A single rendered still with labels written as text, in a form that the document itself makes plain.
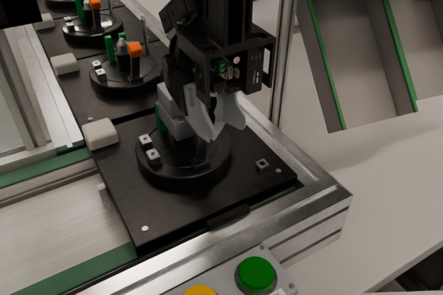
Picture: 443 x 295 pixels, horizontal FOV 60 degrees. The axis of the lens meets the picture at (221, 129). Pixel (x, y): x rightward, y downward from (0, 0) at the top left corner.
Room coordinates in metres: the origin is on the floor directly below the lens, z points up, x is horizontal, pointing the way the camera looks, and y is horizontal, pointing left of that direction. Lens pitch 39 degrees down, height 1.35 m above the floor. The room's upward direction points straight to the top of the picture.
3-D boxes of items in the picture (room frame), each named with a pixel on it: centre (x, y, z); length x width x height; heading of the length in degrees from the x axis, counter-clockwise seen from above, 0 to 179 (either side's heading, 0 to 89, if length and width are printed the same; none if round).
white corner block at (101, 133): (0.46, 0.19, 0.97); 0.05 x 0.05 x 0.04; 30
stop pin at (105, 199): (0.36, 0.16, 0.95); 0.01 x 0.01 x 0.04; 30
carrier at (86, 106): (0.64, 0.18, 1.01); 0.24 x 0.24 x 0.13; 30
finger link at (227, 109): (0.34, -0.01, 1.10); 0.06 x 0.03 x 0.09; 30
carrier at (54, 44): (0.86, 0.30, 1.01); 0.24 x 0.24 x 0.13; 30
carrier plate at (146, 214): (0.42, 0.06, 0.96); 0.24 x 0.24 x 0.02; 30
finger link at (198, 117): (0.33, 0.02, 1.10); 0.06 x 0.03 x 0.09; 30
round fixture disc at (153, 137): (0.42, 0.06, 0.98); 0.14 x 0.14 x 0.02
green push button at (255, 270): (0.23, -0.04, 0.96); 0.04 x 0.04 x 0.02
